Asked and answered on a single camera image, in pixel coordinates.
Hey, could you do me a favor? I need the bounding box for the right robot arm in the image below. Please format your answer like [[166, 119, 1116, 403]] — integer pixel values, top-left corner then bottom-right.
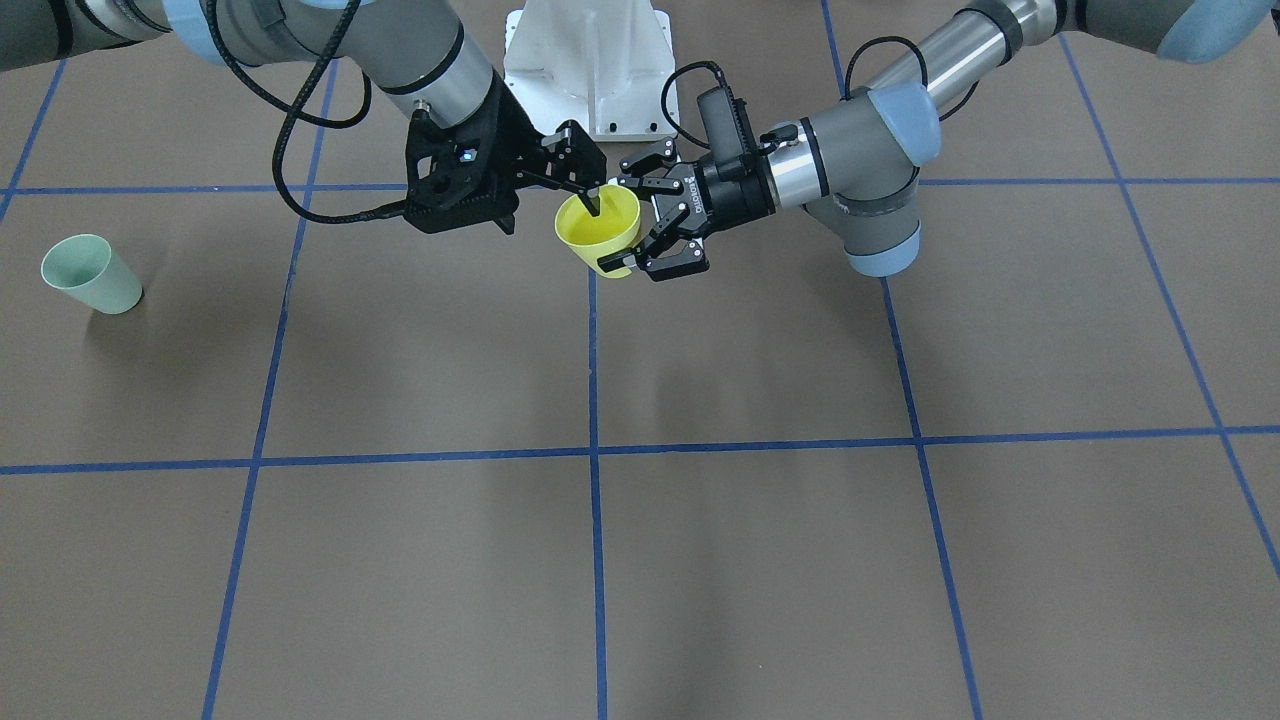
[[1, 1, 605, 233]]

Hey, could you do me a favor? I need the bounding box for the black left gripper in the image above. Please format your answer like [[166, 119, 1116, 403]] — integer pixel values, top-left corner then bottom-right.
[[596, 140, 777, 282]]

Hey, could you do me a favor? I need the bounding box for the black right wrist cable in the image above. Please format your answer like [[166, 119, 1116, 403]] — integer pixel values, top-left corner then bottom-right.
[[200, 0, 411, 225]]

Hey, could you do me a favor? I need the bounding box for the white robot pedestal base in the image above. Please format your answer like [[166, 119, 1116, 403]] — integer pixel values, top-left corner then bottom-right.
[[503, 1, 678, 142]]

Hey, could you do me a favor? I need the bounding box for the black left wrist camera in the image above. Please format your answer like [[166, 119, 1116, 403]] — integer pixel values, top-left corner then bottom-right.
[[698, 87, 758, 182]]

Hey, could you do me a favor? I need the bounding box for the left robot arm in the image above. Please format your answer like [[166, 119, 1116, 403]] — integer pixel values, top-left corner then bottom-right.
[[591, 1, 1277, 282]]

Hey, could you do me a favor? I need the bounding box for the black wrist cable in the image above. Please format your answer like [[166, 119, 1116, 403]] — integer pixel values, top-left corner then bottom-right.
[[200, 0, 411, 225], [660, 36, 980, 146]]

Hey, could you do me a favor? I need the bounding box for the green plastic cup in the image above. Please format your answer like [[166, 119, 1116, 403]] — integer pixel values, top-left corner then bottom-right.
[[40, 234, 145, 315]]

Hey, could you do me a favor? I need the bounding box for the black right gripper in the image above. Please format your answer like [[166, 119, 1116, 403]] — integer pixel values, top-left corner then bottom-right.
[[470, 76, 608, 222]]

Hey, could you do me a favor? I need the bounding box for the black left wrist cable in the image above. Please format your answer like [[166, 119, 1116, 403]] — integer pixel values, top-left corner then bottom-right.
[[660, 36, 980, 146]]

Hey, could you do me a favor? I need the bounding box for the yellow plastic cup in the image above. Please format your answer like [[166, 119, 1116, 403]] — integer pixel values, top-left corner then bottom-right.
[[554, 184, 641, 278]]

